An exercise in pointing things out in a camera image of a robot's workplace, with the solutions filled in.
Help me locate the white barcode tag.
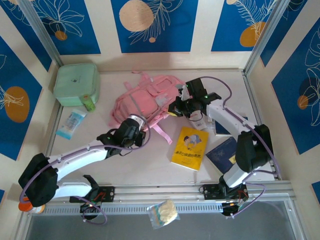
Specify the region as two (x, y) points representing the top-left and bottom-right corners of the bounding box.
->
(187, 113), (209, 131)

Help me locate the clear plastic case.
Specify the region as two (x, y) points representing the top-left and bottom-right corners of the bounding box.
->
(206, 117), (218, 137)

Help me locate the pink backpack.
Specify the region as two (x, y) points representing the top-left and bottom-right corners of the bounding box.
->
(109, 70), (187, 145)

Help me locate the dark blue book yellow label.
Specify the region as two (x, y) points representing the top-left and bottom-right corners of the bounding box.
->
(205, 136), (241, 175)

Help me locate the blue tissue pack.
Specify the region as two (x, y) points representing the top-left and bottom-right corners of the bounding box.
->
(55, 109), (88, 140)

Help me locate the plastic bag of snacks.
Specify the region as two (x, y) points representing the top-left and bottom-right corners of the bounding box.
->
(146, 199), (181, 230)

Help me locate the mint green lunch bag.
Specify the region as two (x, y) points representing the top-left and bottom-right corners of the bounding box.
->
(52, 62), (101, 107)

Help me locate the small green bottle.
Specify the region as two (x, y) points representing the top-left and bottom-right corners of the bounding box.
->
(83, 94), (97, 113)

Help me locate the orange-capped white bottle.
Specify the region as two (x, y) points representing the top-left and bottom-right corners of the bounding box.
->
(18, 201), (46, 215)

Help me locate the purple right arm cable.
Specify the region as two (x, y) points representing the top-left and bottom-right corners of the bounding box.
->
(199, 76), (282, 221)

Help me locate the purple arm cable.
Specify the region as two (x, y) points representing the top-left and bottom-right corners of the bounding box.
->
(19, 119), (151, 226)
(199, 76), (282, 221)

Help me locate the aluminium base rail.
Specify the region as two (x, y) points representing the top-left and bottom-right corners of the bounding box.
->
(24, 181), (293, 202)

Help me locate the aluminium side rail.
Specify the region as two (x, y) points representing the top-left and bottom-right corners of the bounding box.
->
(241, 69), (282, 181)
(44, 103), (64, 157)

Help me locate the grey slotted cable duct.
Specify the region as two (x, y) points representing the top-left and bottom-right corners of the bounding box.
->
(41, 201), (224, 216)

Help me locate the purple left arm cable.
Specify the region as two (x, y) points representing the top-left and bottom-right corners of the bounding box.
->
(19, 119), (151, 226)

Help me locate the aluminium frame post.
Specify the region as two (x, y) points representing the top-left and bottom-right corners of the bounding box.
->
(243, 0), (288, 76)
(17, 0), (64, 67)

